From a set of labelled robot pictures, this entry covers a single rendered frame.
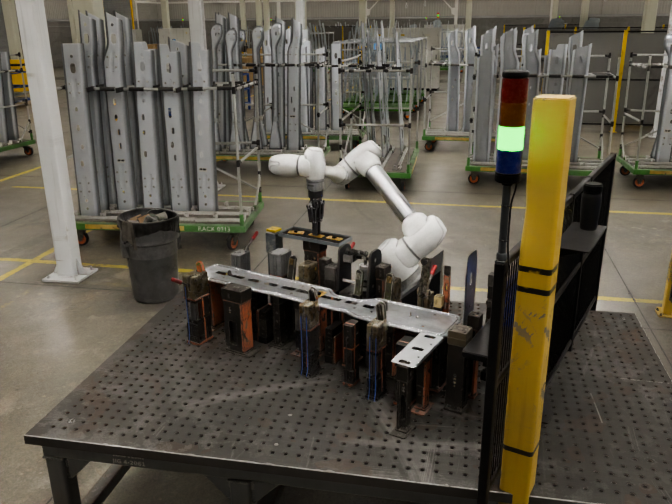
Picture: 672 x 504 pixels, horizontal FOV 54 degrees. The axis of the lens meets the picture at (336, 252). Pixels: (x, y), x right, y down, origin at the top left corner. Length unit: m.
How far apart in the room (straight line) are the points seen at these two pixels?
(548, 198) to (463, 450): 1.06
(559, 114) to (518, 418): 0.97
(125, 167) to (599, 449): 5.78
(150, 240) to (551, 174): 4.00
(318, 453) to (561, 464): 0.87
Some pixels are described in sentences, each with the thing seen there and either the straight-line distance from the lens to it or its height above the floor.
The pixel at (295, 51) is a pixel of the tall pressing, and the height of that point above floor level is 1.79.
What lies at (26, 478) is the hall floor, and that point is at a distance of 3.92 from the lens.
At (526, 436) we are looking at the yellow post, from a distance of 2.29.
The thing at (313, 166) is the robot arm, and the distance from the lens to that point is 3.27.
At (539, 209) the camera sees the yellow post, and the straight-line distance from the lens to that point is 1.99.
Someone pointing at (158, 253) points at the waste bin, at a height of 0.44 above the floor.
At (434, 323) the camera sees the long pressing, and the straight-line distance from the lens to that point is 2.82.
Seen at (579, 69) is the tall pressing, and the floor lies 1.56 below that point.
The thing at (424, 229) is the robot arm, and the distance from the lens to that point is 3.51.
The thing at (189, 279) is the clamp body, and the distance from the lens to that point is 3.24.
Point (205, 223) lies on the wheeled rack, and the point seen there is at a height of 0.28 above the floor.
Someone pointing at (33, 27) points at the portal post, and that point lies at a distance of 6.14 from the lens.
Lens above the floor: 2.20
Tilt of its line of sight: 19 degrees down
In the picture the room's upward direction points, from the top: 1 degrees counter-clockwise
